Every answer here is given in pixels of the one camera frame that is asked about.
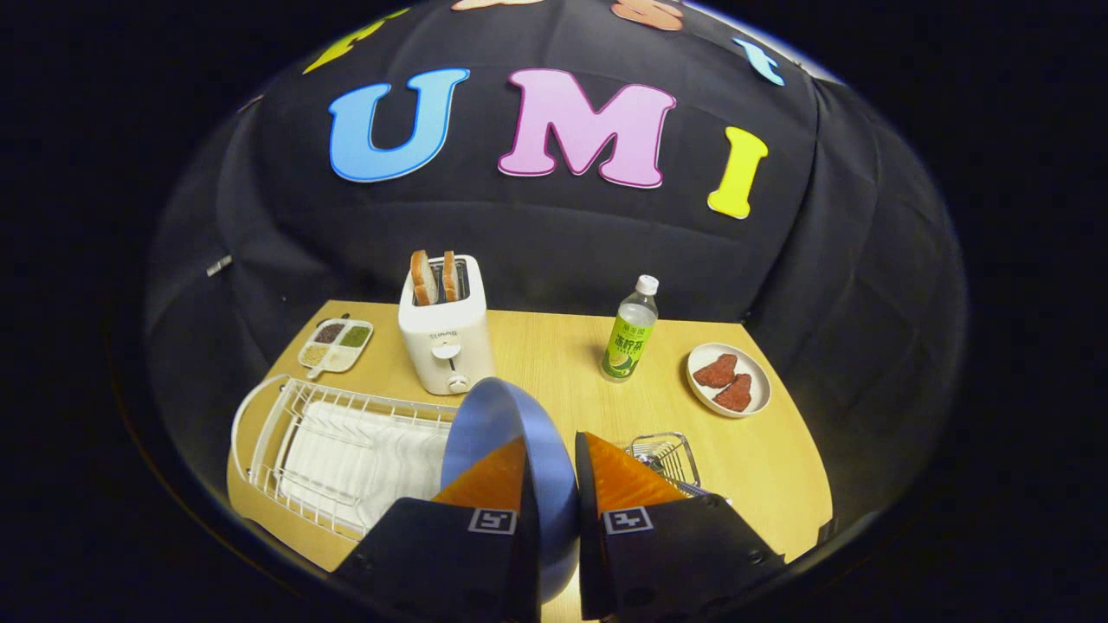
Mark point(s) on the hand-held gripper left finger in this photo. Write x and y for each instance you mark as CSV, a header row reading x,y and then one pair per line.
x,y
531,562

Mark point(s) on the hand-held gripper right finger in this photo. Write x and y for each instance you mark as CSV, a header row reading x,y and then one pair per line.
x,y
587,554

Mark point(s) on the blue plate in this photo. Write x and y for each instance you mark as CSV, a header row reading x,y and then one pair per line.
x,y
502,415

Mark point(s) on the small white dish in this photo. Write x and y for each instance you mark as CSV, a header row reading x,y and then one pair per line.
x,y
762,381

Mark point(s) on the green label drink bottle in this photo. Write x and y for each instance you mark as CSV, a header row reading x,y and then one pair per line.
x,y
630,346

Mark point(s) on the red meat piece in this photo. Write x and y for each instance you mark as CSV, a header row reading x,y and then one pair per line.
x,y
715,370
734,394

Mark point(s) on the white toaster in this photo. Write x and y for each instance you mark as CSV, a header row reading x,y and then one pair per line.
x,y
446,337

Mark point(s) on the white divided seasoning tray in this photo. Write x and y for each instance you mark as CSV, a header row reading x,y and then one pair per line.
x,y
336,348

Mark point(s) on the toast slice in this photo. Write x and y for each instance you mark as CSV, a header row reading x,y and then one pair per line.
x,y
423,279
450,277

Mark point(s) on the black backdrop cloth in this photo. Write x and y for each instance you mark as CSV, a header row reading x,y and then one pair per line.
x,y
537,225

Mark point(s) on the small white clip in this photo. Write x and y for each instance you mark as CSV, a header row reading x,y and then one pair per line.
x,y
218,266

